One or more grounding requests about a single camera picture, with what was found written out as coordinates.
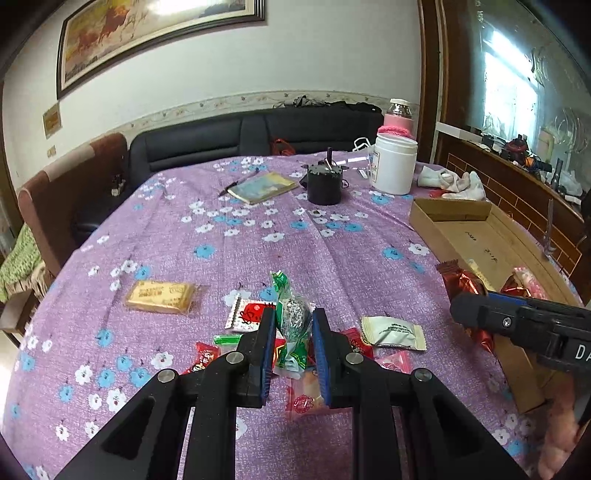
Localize green silver snack packet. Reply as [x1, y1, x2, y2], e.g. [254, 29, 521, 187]
[269, 271, 319, 377]

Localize purple floral tablecloth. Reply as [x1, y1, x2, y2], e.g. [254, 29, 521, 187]
[9, 150, 587, 480]

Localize black pen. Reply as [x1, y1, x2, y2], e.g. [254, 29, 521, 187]
[218, 167, 260, 198]

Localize red cartoon snack packet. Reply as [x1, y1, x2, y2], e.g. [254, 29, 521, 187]
[339, 328, 374, 360]

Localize white cloth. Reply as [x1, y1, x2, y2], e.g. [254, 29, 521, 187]
[418, 166, 488, 201]

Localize clear plastic cup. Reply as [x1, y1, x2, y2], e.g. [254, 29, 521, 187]
[339, 138, 377, 178]

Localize cardboard box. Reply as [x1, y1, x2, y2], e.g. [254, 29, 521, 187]
[409, 198, 587, 415]

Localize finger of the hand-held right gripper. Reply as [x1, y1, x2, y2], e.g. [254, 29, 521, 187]
[450, 292, 522, 340]
[485, 289, 583, 307]

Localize wooden chair frame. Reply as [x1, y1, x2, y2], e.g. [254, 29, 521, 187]
[0, 288, 40, 347]

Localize person's right forearm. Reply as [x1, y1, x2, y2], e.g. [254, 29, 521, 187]
[538, 381, 585, 480]

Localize wooden cabinet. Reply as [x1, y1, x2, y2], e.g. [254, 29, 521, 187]
[436, 122, 591, 278]

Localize white snack sachet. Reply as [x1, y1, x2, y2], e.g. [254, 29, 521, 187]
[361, 315, 426, 352]

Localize bottle with pink sleeve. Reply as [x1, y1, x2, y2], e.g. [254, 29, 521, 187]
[379, 98, 415, 139]

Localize yellow notebook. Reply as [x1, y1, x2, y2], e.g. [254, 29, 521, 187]
[227, 172, 300, 206]

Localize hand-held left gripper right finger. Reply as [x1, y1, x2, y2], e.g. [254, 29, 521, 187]
[311, 307, 532, 480]

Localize pink white checked packet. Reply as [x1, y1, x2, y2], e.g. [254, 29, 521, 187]
[512, 265, 550, 301]

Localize small red snack packet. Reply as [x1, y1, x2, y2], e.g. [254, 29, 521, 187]
[182, 342, 221, 376]

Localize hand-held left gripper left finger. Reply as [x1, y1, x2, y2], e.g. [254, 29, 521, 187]
[55, 307, 278, 480]

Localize metal phone stand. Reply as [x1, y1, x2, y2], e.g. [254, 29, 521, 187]
[542, 199, 557, 254]

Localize white red snack packet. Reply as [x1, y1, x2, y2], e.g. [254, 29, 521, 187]
[225, 295, 278, 334]

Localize green patterned cushion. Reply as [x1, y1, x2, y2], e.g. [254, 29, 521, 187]
[0, 224, 47, 303]

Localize wall mirror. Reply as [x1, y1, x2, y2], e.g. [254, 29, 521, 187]
[443, 0, 591, 153]

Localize black leather sofa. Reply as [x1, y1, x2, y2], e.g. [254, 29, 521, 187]
[71, 100, 386, 234]

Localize clear cake packet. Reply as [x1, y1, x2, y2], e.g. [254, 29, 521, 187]
[284, 369, 326, 422]

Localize golden cake packet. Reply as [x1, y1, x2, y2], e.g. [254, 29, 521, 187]
[124, 279, 201, 315]

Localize dark clothes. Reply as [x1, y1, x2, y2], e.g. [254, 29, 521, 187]
[272, 95, 384, 114]

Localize brown armchair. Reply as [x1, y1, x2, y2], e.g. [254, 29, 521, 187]
[17, 133, 130, 278]

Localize white plastic jar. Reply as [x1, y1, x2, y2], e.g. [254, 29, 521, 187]
[370, 134, 419, 195]

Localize framed horse painting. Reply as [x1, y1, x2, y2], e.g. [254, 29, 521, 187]
[56, 0, 267, 100]

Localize black cylindrical device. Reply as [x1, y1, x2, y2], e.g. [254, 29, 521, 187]
[300, 147, 351, 205]

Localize dark red foil packet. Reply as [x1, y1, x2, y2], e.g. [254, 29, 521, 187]
[436, 260, 485, 301]
[466, 323, 497, 354]
[501, 274, 525, 298]

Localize pink snack packet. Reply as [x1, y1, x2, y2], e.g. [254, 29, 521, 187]
[374, 350, 413, 376]

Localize small wall plaque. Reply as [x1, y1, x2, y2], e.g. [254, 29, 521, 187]
[43, 102, 62, 138]

